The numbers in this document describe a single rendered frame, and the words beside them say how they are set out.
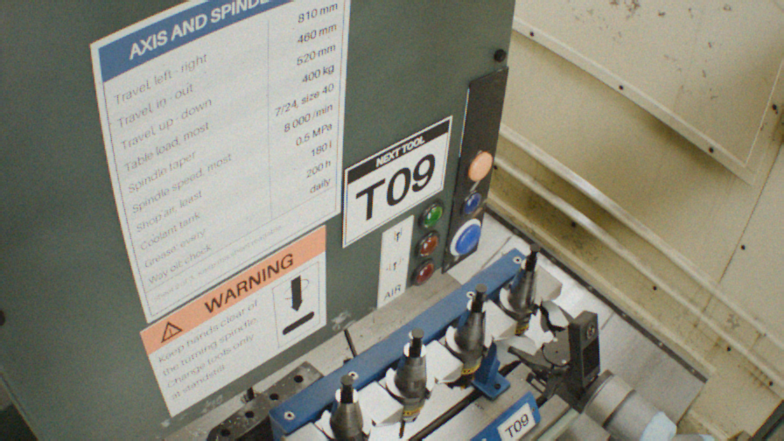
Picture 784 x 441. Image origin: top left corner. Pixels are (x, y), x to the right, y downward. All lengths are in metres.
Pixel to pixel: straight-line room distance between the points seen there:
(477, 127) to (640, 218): 0.93
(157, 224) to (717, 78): 1.01
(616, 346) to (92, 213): 1.36
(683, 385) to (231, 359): 1.21
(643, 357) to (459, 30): 1.19
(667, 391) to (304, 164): 1.24
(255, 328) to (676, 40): 0.94
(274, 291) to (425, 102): 0.16
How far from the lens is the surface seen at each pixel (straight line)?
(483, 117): 0.58
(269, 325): 0.54
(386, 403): 0.98
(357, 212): 0.53
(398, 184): 0.54
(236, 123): 0.41
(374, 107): 0.48
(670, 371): 1.61
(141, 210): 0.40
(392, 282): 0.62
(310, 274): 0.53
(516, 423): 1.31
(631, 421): 1.06
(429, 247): 0.62
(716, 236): 1.40
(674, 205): 1.42
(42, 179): 0.36
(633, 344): 1.62
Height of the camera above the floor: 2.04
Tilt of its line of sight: 43 degrees down
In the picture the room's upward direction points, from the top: 5 degrees clockwise
